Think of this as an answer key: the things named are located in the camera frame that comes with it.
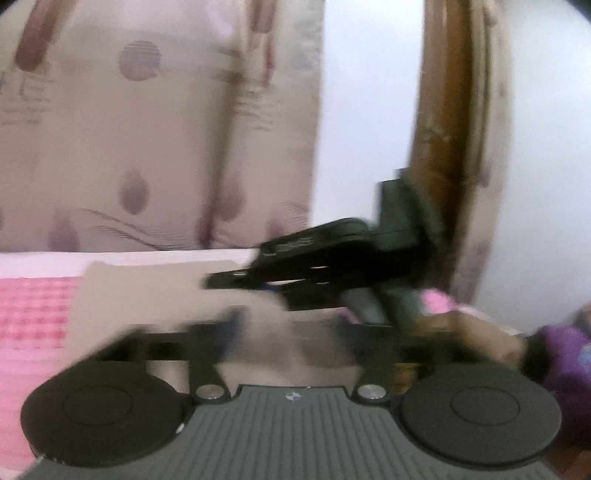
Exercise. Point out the beige leaf print curtain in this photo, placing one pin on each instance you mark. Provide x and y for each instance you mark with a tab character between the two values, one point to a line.
494	138
152	120

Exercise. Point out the pink checkered bed blanket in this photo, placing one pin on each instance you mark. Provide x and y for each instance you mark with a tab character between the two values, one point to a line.
32	323

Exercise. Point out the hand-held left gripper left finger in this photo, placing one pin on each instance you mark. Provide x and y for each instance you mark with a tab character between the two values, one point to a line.
230	326

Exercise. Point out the brown wooden door frame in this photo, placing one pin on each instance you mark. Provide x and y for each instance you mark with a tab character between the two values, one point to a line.
443	138

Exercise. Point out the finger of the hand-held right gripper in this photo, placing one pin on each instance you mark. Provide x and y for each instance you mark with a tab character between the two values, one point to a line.
314	297
240	277

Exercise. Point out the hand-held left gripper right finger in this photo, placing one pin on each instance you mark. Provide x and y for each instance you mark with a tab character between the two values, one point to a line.
384	369

